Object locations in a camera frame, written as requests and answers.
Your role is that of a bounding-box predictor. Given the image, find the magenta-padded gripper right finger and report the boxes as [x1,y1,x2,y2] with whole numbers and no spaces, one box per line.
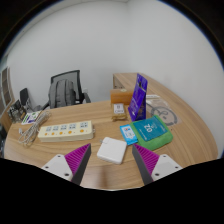
[131,143,184,186]

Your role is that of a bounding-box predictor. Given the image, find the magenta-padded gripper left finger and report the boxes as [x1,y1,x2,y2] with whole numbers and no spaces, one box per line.
[40,143,92,186]

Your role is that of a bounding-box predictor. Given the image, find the white charger block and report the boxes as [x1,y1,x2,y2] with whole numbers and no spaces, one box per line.
[96,136,128,165]

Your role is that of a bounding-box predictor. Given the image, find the green cloth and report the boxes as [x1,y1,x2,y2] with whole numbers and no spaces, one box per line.
[129,114,174,151]

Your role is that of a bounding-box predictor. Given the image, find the cream power strip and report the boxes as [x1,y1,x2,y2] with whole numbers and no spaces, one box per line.
[37,120,94,143]

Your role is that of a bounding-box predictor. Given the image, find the blue packet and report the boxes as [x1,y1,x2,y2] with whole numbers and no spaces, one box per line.
[119,124,138,146]

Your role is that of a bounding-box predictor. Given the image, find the clear printed plastic bag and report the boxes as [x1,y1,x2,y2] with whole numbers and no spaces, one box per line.
[145,94,179,127]

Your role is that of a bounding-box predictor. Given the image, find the dark printed cardboard box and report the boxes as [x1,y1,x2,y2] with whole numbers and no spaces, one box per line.
[7,99,27,124]

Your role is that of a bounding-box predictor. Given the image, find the small white-labelled packet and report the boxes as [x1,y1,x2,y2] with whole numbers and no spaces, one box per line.
[111,103,128,123]

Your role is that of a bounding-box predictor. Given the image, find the purple standing card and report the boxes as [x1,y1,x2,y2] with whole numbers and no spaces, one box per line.
[127,73,149,122]

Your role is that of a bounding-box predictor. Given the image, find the grey backpack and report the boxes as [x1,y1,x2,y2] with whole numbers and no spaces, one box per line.
[48,78,77,109]

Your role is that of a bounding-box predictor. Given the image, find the orange-brown box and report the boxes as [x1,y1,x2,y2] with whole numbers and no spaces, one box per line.
[110,88,134,107]

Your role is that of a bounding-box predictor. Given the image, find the black mesh office chair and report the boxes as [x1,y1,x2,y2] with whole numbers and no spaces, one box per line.
[40,69,92,111]

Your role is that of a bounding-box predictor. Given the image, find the wooden shelf unit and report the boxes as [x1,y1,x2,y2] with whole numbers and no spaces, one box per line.
[0,66,16,118]

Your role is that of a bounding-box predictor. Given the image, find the wooden side cabinet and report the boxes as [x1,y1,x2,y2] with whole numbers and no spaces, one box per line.
[112,72,141,91]

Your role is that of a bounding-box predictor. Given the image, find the grey-white coiled cable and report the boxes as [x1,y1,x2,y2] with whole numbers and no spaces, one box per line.
[18,110,52,148]

